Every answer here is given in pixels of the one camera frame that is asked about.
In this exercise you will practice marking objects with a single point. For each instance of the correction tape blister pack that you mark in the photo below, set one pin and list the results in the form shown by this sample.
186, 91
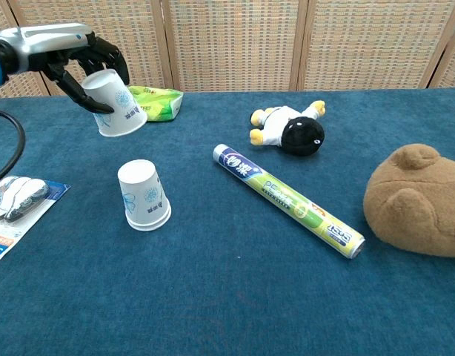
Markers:
16, 207

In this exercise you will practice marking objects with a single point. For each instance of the brown capybara plush toy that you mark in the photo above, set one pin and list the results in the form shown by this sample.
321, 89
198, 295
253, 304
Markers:
416, 207

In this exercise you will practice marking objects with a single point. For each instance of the white paper cup blue print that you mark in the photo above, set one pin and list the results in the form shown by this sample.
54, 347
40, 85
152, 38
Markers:
142, 189
118, 111
149, 224

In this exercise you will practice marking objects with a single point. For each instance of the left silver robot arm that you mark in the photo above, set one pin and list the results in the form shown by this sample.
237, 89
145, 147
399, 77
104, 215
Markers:
3, 66

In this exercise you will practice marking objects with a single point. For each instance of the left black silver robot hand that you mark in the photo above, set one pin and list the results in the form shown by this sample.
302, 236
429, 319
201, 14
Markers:
53, 41

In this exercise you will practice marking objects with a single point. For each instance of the black white yellow plush toy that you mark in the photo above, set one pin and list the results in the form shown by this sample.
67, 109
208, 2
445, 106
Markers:
298, 133

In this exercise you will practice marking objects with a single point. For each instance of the green cling film roll box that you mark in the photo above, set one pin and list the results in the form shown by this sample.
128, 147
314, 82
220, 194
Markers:
287, 200

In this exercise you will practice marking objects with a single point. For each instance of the blue carpet table mat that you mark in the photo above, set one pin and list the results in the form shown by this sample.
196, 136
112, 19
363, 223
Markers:
227, 296

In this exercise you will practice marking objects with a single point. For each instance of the green tissue pack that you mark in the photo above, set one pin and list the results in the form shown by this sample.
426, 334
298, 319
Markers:
161, 105

